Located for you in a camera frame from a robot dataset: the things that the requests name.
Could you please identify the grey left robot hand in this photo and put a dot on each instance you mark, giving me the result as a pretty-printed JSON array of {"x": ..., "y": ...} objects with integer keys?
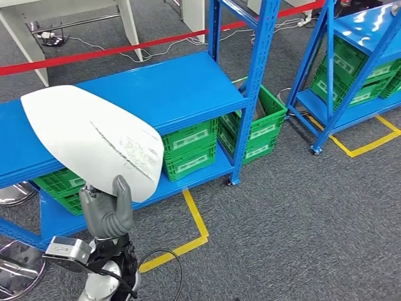
[{"x": 106, "y": 216}]

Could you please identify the white curved plastic part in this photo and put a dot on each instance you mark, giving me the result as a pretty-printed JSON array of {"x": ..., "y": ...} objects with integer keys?
[{"x": 78, "y": 137}]

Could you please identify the blue metal shelf rack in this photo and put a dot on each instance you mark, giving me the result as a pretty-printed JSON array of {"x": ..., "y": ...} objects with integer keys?
[
  {"x": 157, "y": 91},
  {"x": 369, "y": 25}
]

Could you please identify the green plastic crate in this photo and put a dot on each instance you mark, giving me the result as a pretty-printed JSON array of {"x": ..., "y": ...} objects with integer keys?
[
  {"x": 375, "y": 83},
  {"x": 62, "y": 182},
  {"x": 319, "y": 79},
  {"x": 266, "y": 128},
  {"x": 188, "y": 153}
]

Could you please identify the yellow floor tape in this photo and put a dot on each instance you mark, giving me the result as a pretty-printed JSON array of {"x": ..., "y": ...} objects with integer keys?
[
  {"x": 197, "y": 216},
  {"x": 369, "y": 146}
]

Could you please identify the chrome round base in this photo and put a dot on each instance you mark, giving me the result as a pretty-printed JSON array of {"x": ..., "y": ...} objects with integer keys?
[
  {"x": 19, "y": 270},
  {"x": 16, "y": 195}
]

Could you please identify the red barrier belt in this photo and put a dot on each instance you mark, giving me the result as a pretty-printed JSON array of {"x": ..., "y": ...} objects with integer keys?
[{"x": 93, "y": 53}]

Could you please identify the black router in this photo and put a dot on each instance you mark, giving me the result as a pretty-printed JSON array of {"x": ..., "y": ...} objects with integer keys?
[{"x": 54, "y": 41}]

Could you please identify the white power strip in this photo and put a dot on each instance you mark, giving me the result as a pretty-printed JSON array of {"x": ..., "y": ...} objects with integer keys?
[
  {"x": 304, "y": 21},
  {"x": 47, "y": 35}
]

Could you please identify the grey liner sheet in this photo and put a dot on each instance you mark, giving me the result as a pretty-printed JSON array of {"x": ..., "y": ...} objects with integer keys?
[{"x": 260, "y": 110}]

